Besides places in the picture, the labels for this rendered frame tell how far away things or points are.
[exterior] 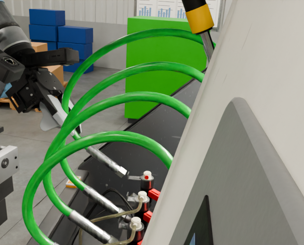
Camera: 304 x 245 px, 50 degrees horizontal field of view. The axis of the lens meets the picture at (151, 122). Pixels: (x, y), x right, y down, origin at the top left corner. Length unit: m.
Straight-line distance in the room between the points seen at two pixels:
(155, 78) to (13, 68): 3.43
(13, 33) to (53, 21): 6.43
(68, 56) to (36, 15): 6.69
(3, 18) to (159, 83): 3.28
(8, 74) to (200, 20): 0.34
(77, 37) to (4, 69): 6.41
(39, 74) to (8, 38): 0.09
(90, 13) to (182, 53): 4.22
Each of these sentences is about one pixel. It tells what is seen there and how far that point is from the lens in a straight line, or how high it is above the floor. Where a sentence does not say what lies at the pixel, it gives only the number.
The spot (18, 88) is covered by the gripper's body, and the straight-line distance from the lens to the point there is 0.70.
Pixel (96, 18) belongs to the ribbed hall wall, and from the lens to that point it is 7.69.
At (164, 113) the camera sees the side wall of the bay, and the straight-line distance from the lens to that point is 0.96.
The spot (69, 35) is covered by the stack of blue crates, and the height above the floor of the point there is 0.75.
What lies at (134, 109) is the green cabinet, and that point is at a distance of 4.07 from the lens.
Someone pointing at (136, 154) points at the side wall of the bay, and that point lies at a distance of 1.02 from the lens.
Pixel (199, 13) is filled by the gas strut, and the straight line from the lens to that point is 0.27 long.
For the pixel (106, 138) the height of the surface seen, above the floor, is 1.31.
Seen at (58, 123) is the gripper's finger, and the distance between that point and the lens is 0.66.
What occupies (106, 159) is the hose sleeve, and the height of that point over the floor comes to 1.16.
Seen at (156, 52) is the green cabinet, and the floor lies 0.93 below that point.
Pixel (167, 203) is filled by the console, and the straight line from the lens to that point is 0.22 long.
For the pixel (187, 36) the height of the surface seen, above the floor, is 1.42.
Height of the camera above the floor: 1.47
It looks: 20 degrees down
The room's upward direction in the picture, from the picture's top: 4 degrees clockwise
